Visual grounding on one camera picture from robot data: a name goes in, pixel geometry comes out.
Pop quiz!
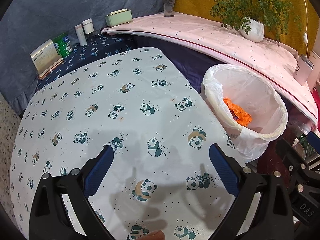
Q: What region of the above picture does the orange plastic wrapper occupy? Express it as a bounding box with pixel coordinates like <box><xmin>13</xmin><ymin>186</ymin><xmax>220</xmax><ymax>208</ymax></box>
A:
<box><xmin>223</xmin><ymin>98</ymin><xmax>253</xmax><ymax>127</ymax></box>

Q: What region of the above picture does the trash bin with white bag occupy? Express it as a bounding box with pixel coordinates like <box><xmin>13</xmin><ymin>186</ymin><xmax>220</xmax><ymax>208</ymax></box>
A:
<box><xmin>201</xmin><ymin>64</ymin><xmax>289</xmax><ymax>163</ymax></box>

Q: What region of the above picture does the person's hand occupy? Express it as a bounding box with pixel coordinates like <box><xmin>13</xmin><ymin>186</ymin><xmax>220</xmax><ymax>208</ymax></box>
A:
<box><xmin>139</xmin><ymin>230</ymin><xmax>165</xmax><ymax>240</ymax></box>

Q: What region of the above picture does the panda print tablecloth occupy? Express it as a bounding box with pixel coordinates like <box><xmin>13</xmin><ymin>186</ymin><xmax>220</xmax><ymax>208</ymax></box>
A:
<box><xmin>10</xmin><ymin>47</ymin><xmax>241</xmax><ymax>239</ymax></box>

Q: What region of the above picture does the white plant pot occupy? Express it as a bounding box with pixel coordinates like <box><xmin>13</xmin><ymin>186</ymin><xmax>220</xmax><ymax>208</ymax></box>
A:
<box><xmin>239</xmin><ymin>18</ymin><xmax>265</xmax><ymax>43</ymax></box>

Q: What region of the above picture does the beige book box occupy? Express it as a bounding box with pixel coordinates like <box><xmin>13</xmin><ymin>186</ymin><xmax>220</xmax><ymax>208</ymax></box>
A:
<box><xmin>30</xmin><ymin>39</ymin><xmax>64</xmax><ymax>80</ymax></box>

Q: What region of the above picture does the pink tablecloth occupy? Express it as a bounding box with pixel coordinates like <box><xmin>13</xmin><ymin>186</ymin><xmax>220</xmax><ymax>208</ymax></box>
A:
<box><xmin>102</xmin><ymin>12</ymin><xmax>318</xmax><ymax>125</ymax></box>

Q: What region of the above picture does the green carton box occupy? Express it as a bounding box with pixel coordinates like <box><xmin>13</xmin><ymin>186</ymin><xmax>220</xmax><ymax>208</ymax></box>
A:
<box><xmin>53</xmin><ymin>33</ymin><xmax>73</xmax><ymax>58</ymax></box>

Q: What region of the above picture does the navy print cloth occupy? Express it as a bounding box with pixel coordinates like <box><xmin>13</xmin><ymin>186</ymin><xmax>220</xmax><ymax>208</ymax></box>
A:
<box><xmin>36</xmin><ymin>34</ymin><xmax>137</xmax><ymax>91</ymax></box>

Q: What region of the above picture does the white tall bottle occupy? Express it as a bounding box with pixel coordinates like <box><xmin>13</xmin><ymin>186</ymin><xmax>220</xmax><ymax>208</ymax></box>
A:
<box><xmin>74</xmin><ymin>24</ymin><xmax>87</xmax><ymax>47</ymax></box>

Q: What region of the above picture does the green leafy plant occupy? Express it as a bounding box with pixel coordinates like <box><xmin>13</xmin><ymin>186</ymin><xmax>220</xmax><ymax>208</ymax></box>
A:
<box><xmin>209</xmin><ymin>0</ymin><xmax>304</xmax><ymax>42</ymax></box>

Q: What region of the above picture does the white jar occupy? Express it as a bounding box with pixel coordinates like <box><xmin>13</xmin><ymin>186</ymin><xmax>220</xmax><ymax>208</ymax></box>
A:
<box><xmin>82</xmin><ymin>18</ymin><xmax>94</xmax><ymax>35</ymax></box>

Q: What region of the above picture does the blue sofa cover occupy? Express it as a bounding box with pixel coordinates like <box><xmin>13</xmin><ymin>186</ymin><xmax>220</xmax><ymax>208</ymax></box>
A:
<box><xmin>1</xmin><ymin>0</ymin><xmax>163</xmax><ymax>114</ymax></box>

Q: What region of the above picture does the yellow curtain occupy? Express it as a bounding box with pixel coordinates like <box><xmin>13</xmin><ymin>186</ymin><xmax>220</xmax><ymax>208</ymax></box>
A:
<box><xmin>174</xmin><ymin>0</ymin><xmax>319</xmax><ymax>55</ymax></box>

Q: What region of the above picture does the green tin box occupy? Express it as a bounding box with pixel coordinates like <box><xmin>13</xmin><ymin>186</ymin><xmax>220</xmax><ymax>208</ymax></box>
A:
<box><xmin>105</xmin><ymin>8</ymin><xmax>132</xmax><ymax>27</ymax></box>

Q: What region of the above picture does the white power cable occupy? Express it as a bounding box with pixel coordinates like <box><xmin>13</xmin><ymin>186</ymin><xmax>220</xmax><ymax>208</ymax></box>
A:
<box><xmin>301</xmin><ymin>0</ymin><xmax>311</xmax><ymax>55</ymax></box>

